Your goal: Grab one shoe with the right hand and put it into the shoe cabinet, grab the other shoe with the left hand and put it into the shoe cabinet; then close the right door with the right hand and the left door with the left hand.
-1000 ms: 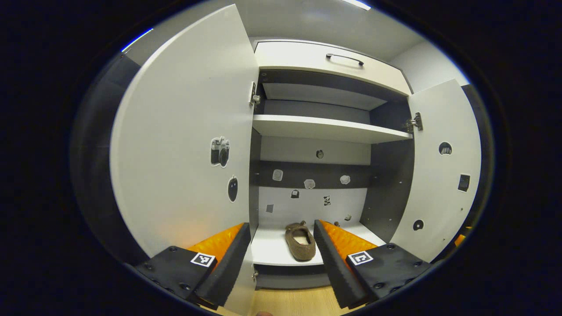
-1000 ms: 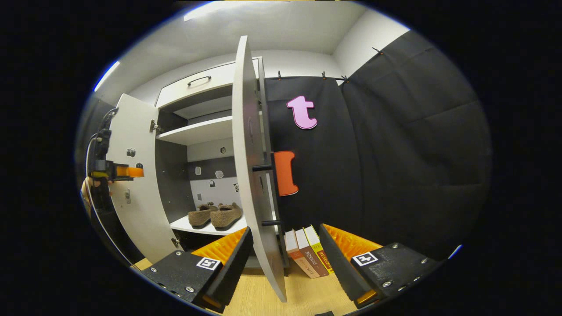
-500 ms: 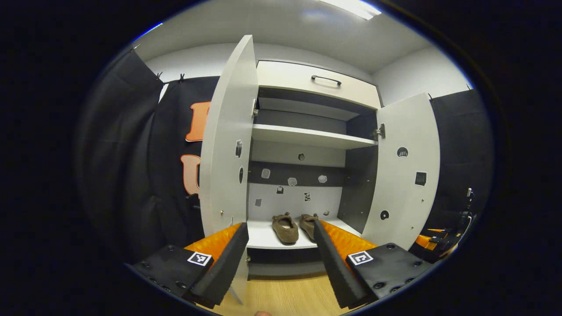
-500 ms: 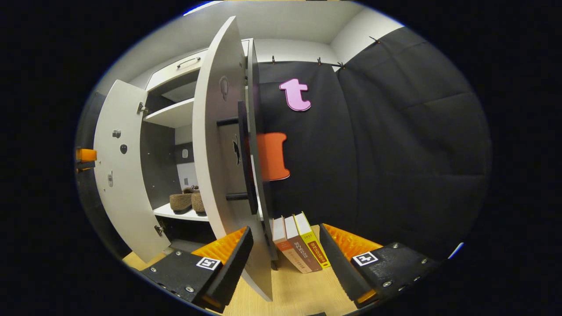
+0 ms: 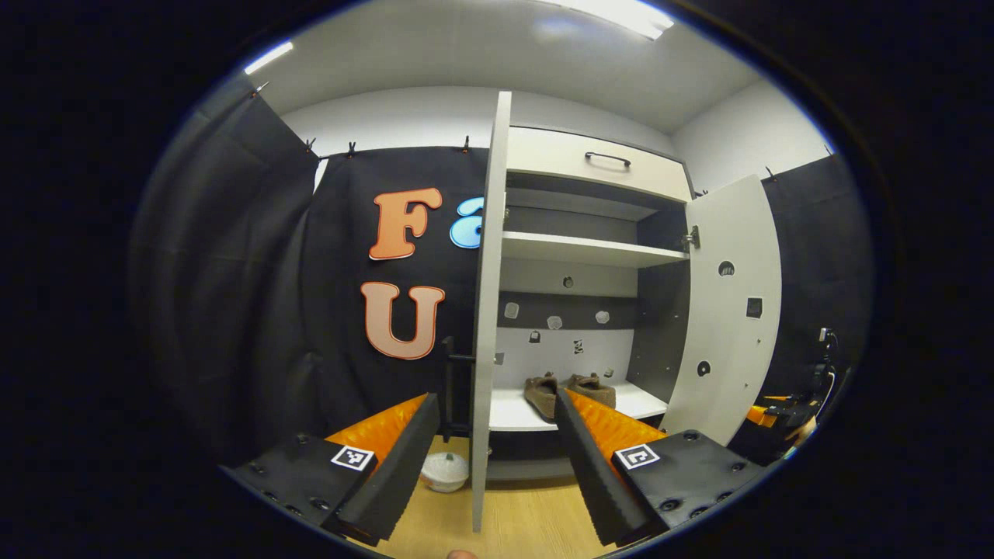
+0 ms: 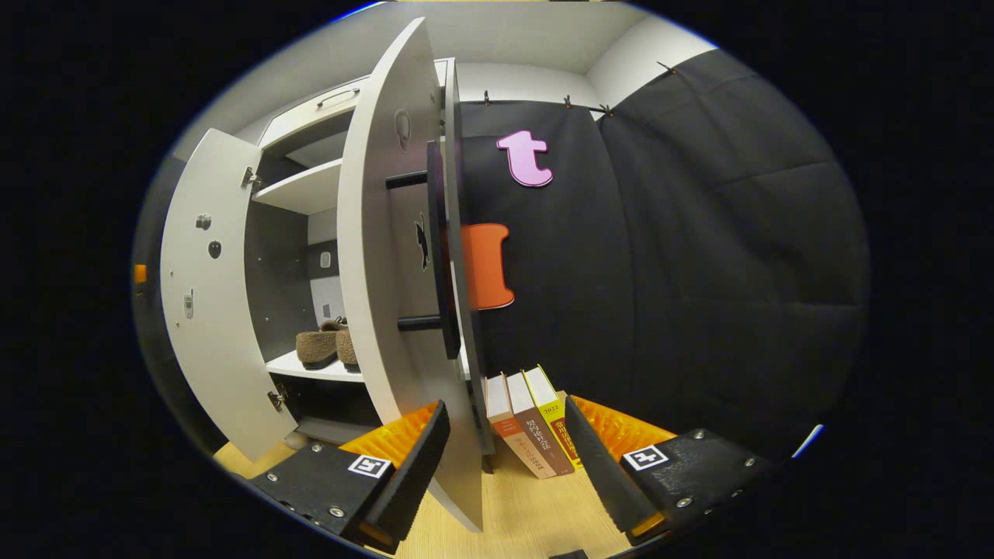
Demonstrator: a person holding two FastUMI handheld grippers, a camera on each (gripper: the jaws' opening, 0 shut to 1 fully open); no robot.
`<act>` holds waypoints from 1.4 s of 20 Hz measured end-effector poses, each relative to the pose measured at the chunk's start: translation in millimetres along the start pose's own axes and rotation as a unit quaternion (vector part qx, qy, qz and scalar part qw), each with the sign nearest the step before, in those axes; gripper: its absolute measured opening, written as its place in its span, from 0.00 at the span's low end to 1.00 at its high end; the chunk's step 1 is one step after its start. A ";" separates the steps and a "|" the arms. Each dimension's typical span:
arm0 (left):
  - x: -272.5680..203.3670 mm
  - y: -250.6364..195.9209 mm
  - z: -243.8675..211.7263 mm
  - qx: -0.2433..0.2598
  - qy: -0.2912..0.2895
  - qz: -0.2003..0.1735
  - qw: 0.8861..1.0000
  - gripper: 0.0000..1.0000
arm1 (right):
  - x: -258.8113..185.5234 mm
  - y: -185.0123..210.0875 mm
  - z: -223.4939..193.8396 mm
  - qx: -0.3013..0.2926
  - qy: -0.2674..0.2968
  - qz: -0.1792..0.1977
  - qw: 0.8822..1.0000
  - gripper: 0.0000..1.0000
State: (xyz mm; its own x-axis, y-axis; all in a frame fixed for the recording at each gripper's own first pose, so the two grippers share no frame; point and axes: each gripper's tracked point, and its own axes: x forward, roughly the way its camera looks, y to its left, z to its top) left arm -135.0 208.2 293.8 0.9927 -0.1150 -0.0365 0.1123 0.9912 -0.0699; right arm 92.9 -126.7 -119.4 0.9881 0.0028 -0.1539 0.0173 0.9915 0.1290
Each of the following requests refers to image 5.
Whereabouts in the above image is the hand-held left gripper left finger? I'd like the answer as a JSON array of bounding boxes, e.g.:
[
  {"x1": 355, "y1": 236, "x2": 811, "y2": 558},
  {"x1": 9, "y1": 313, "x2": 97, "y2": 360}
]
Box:
[{"x1": 221, "y1": 392, "x2": 442, "y2": 548}]

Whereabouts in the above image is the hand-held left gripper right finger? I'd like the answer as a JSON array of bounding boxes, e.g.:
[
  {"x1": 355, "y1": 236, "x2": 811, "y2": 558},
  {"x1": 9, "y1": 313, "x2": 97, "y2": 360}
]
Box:
[{"x1": 553, "y1": 387, "x2": 770, "y2": 548}]

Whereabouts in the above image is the white shoe cabinet door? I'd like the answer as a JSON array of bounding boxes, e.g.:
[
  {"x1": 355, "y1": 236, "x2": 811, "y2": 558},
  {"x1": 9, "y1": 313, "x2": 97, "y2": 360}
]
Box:
[
  {"x1": 660, "y1": 173, "x2": 783, "y2": 447},
  {"x1": 470, "y1": 91, "x2": 513, "y2": 534}
]

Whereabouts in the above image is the brown fuzzy shoe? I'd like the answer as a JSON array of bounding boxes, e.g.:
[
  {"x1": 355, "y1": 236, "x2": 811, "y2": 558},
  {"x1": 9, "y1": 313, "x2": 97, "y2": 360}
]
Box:
[
  {"x1": 523, "y1": 373, "x2": 561, "y2": 420},
  {"x1": 567, "y1": 373, "x2": 617, "y2": 410}
]

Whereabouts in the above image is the white shoe cabinet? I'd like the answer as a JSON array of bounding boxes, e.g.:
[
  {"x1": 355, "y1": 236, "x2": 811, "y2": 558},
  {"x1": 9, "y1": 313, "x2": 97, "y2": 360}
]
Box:
[{"x1": 485, "y1": 126, "x2": 696, "y2": 482}]

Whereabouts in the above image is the white cabinet shelf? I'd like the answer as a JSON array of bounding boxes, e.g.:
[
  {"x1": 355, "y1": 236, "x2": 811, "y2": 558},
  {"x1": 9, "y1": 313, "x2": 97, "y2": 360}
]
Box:
[{"x1": 501, "y1": 231, "x2": 690, "y2": 269}]

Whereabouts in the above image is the white cabinet drawer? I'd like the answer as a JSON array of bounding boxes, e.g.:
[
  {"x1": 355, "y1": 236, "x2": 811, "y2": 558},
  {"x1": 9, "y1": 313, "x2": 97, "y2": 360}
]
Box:
[{"x1": 506, "y1": 127, "x2": 692, "y2": 204}]

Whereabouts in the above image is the white round container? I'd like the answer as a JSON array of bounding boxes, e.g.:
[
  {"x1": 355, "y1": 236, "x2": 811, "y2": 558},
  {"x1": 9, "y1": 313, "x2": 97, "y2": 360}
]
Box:
[{"x1": 419, "y1": 452, "x2": 471, "y2": 494}]

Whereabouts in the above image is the black backdrop cloth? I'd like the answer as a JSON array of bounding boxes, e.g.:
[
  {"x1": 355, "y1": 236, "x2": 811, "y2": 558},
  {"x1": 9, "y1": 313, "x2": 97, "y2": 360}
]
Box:
[{"x1": 128, "y1": 74, "x2": 874, "y2": 467}]

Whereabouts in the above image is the ceiling light panel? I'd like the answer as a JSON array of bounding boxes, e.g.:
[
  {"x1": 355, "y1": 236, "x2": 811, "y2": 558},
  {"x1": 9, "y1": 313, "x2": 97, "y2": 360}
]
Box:
[
  {"x1": 243, "y1": 40, "x2": 296, "y2": 76},
  {"x1": 536, "y1": 0, "x2": 675, "y2": 41}
]

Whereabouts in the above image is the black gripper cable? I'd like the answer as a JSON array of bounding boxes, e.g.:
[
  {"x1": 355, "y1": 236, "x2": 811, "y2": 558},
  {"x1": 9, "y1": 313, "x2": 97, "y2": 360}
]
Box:
[{"x1": 815, "y1": 342, "x2": 843, "y2": 412}]

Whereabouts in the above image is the black door handle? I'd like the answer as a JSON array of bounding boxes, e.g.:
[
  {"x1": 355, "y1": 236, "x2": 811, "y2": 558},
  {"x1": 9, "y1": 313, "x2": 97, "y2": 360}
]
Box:
[{"x1": 440, "y1": 335, "x2": 476, "y2": 439}]

